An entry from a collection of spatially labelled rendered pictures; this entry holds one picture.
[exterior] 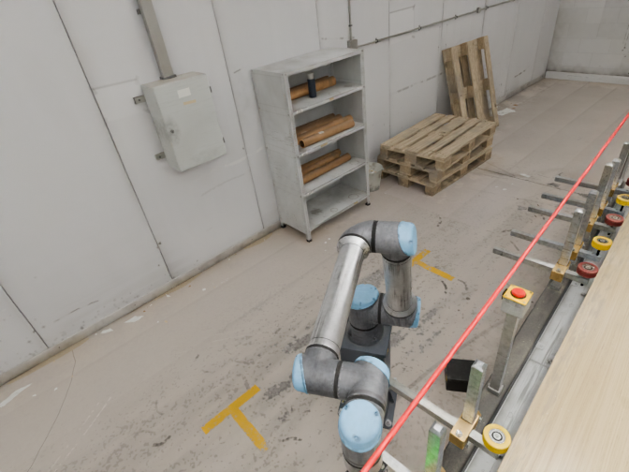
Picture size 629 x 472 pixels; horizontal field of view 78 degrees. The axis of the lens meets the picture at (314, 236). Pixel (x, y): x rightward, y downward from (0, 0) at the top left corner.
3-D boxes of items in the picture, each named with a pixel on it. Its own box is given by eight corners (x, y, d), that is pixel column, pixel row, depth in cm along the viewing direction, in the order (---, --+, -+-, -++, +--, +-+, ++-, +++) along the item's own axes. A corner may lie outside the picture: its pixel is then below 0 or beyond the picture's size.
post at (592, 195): (563, 268, 213) (589, 191, 186) (566, 265, 215) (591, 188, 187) (571, 271, 210) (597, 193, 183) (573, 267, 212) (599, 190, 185)
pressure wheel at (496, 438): (485, 468, 123) (490, 449, 117) (475, 443, 130) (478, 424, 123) (510, 464, 123) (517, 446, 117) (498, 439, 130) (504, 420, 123)
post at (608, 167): (579, 240, 224) (605, 163, 197) (581, 237, 226) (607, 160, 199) (586, 242, 222) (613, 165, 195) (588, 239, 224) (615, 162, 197)
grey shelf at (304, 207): (281, 227, 403) (249, 69, 316) (341, 193, 449) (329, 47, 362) (309, 243, 374) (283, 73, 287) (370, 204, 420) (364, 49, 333)
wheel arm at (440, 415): (383, 386, 151) (383, 379, 148) (387, 380, 153) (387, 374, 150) (496, 461, 124) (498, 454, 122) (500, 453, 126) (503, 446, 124)
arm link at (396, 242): (386, 301, 197) (373, 209, 137) (420, 304, 192) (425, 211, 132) (382, 329, 189) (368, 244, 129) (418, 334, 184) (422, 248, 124)
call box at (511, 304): (499, 312, 130) (503, 295, 126) (507, 300, 134) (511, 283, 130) (520, 321, 126) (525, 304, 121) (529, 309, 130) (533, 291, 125)
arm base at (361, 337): (343, 342, 195) (341, 329, 190) (351, 315, 210) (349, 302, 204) (380, 348, 189) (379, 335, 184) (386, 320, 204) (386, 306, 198)
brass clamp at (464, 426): (446, 439, 132) (447, 431, 129) (464, 410, 139) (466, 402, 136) (463, 451, 128) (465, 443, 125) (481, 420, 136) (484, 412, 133)
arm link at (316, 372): (343, 212, 142) (284, 375, 92) (377, 213, 138) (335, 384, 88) (345, 236, 149) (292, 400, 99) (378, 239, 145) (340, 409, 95)
